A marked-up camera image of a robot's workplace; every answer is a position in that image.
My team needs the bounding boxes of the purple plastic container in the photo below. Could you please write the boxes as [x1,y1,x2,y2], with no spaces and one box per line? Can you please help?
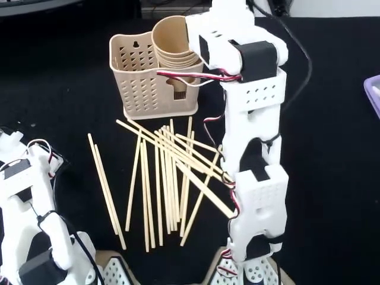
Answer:
[363,74,380,120]

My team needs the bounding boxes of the brown paper cup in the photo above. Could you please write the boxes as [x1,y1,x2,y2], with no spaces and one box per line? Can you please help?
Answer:
[157,53,198,65]
[151,15,192,59]
[156,49,195,62]
[159,56,201,68]
[161,58,204,71]

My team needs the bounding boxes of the beige plastic perforated basket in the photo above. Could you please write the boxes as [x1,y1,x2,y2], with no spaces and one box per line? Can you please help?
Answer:
[109,31,205,121]

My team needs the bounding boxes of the black cable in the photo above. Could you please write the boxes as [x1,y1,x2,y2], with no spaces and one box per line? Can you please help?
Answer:
[248,0,314,112]

